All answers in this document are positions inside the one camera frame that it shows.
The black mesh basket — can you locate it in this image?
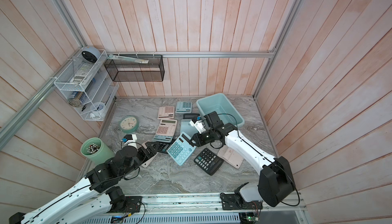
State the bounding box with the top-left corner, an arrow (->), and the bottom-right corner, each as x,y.
104,54 -> 165,82

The upturned pink calculator right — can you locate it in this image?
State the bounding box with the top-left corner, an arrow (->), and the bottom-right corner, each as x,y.
217,145 -> 244,169

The mint green storage box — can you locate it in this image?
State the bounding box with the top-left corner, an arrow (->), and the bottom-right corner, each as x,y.
196,93 -> 245,128

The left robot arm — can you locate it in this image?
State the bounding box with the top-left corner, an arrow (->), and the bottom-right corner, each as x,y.
9,142 -> 159,224

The white wire shelf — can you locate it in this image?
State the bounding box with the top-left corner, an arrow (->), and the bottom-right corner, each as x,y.
54,49 -> 119,121

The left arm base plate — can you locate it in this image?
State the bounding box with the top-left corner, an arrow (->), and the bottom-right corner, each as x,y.
109,196 -> 143,214

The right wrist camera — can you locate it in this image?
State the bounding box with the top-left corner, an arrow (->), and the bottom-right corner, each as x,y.
189,116 -> 206,134

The ruler on basket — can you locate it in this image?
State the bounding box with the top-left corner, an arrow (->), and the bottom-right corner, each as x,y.
107,54 -> 149,64

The small teal calculator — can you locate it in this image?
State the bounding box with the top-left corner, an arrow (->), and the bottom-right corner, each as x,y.
176,101 -> 193,114

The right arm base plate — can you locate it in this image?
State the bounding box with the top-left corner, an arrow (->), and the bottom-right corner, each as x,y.
219,193 -> 263,210

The green round clock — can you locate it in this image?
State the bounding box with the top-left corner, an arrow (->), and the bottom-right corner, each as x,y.
119,115 -> 139,134

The small pink calculator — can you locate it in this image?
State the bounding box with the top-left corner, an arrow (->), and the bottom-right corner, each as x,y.
158,106 -> 175,119

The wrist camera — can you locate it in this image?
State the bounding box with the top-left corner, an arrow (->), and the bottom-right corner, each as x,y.
189,116 -> 206,134
121,134 -> 137,146

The white mug on shelf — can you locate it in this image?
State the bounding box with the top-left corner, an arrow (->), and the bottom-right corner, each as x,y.
89,102 -> 105,120

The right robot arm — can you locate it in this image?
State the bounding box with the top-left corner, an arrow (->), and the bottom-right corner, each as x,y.
190,112 -> 298,207

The pink calculator on stack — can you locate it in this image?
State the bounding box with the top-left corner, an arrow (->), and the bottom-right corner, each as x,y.
156,119 -> 178,136

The small black calculator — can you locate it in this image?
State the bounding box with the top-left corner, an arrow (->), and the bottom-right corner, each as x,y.
153,142 -> 173,154

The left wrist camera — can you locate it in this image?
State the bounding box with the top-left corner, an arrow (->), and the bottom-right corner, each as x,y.
121,134 -> 137,146

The green pen cup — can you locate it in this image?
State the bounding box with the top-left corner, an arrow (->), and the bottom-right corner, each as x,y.
80,137 -> 114,165

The blue calculator under pink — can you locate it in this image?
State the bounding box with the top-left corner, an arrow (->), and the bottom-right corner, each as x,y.
153,134 -> 173,143

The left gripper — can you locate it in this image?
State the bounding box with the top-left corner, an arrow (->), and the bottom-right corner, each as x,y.
119,142 -> 160,179

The grey round alarm clock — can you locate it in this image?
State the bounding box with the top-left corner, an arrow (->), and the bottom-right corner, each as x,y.
81,46 -> 101,64

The upturned light blue calculator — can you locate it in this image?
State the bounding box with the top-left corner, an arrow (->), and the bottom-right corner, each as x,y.
180,119 -> 199,138

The large black desk calculator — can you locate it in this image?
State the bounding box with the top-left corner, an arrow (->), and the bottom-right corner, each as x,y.
183,113 -> 200,120

